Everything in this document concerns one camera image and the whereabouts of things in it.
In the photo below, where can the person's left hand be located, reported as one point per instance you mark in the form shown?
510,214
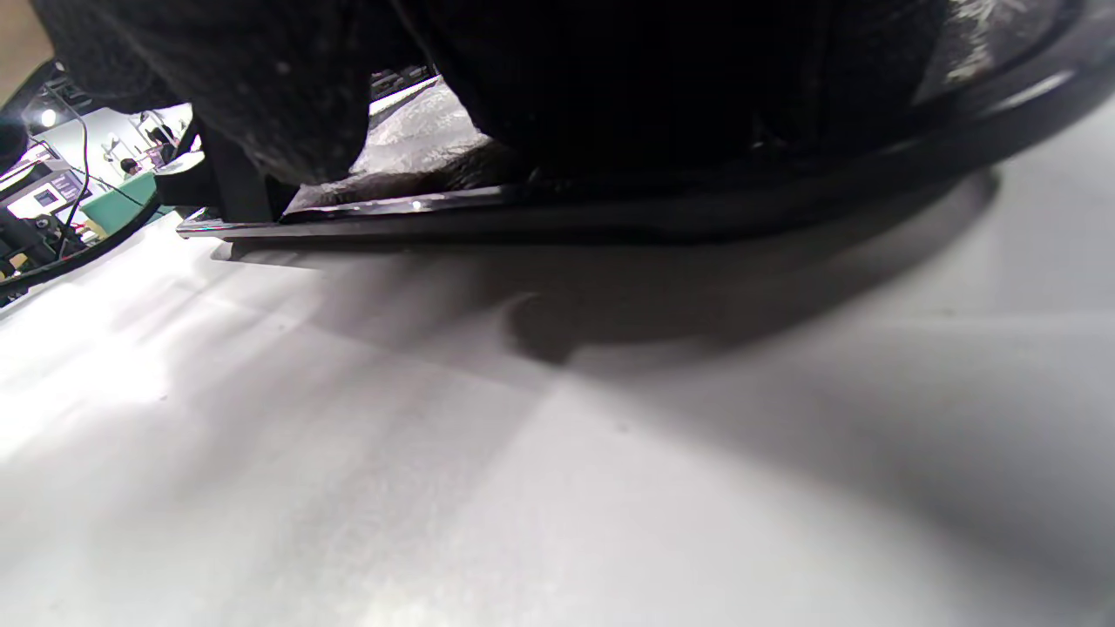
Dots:
235,183

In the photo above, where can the black plastic tray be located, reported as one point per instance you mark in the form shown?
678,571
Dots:
697,213

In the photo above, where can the brown leather bag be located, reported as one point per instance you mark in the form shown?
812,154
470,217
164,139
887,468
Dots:
418,170

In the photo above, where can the person's right hand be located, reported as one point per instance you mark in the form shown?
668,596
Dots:
653,78

